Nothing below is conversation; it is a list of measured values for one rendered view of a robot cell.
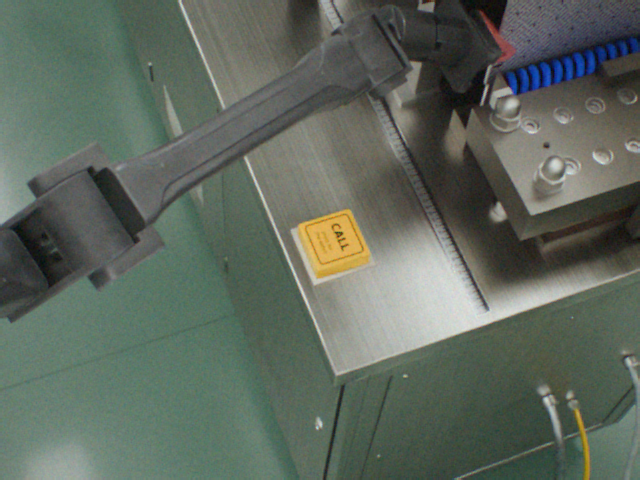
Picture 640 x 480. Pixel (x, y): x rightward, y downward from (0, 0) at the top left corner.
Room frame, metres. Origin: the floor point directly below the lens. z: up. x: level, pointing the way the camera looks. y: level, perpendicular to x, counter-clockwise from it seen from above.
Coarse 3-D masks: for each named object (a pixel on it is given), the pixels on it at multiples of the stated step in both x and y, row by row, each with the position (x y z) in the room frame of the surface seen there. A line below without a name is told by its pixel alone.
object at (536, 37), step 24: (528, 0) 0.85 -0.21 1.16; (552, 0) 0.87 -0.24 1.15; (576, 0) 0.88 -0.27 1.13; (600, 0) 0.90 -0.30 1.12; (624, 0) 0.92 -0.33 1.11; (504, 24) 0.84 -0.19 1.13; (528, 24) 0.86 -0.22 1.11; (552, 24) 0.87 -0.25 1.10; (576, 24) 0.89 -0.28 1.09; (600, 24) 0.91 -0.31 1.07; (624, 24) 0.92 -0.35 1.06; (528, 48) 0.86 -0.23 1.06; (552, 48) 0.88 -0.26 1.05; (576, 48) 0.90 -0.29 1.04; (504, 72) 0.85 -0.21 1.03
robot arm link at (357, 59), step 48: (336, 48) 0.70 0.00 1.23; (384, 48) 0.72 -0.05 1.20; (288, 96) 0.62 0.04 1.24; (336, 96) 0.65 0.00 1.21; (96, 144) 0.50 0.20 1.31; (192, 144) 0.53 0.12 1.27; (240, 144) 0.55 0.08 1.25; (144, 192) 0.47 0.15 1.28; (144, 240) 0.43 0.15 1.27; (96, 288) 0.39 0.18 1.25
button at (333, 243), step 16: (304, 224) 0.66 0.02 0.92; (320, 224) 0.67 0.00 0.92; (336, 224) 0.67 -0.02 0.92; (352, 224) 0.67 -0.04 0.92; (304, 240) 0.64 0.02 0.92; (320, 240) 0.64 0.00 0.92; (336, 240) 0.65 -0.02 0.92; (352, 240) 0.65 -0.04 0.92; (320, 256) 0.62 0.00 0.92; (336, 256) 0.62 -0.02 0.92; (352, 256) 0.63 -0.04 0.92; (368, 256) 0.63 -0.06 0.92; (320, 272) 0.60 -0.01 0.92; (336, 272) 0.61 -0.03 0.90
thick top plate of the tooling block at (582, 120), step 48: (528, 96) 0.82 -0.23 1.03; (576, 96) 0.82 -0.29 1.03; (624, 96) 0.84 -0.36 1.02; (480, 144) 0.76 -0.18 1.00; (528, 144) 0.75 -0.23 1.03; (576, 144) 0.75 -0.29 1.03; (624, 144) 0.76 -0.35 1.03; (528, 192) 0.68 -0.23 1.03; (576, 192) 0.69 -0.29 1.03; (624, 192) 0.70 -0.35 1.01
